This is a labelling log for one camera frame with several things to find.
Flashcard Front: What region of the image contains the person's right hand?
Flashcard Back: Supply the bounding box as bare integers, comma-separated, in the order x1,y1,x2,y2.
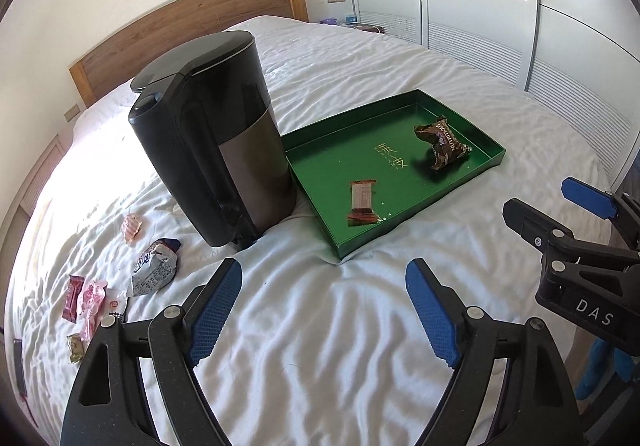
575,338,636,402

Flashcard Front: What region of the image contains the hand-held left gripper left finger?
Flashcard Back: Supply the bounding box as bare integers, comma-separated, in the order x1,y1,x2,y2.
60,257,243,446

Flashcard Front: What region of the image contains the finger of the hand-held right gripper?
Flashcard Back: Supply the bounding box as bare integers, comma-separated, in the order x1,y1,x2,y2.
502,197,581,277
561,177,640,247

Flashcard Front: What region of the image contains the dark narrow flat object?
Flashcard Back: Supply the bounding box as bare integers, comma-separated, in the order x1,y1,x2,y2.
12,338,28,397

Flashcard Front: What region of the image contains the dark red snack packet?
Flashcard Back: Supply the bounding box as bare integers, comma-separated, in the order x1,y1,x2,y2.
60,275,86,323

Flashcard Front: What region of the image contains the small pale green packet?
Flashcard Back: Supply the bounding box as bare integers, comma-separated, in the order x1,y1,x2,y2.
66,333,86,366

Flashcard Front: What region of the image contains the white wardrobe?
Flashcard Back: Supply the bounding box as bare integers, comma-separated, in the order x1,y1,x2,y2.
340,0,640,187

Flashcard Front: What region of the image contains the wooden headboard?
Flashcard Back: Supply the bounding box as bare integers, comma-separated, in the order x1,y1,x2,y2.
69,0,310,108

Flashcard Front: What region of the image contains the green paper tray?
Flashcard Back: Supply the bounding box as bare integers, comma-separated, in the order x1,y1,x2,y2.
281,88,507,262

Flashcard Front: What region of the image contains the small brown bar packet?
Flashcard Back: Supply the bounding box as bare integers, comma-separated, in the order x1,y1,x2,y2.
346,179,377,227

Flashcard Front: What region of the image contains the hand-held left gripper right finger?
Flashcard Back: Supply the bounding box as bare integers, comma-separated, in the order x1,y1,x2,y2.
405,259,583,446

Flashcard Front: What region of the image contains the small orange pink packet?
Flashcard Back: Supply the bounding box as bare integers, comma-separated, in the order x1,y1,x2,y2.
121,213,146,247

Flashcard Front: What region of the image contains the silver and blue snack packet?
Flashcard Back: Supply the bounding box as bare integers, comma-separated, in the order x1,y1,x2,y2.
131,238,182,298

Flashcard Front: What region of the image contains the crumpled brown snack packet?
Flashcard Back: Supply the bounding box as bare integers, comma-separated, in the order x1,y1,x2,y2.
413,115,473,172

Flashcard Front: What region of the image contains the black electric kettle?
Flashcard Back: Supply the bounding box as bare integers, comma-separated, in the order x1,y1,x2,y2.
128,30,298,248

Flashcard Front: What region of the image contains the white and red snack packet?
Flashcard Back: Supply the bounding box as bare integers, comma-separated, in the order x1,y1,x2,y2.
106,289,129,323

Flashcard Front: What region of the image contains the pink cartoon snack packet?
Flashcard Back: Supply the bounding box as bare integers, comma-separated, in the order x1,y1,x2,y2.
80,279,110,342

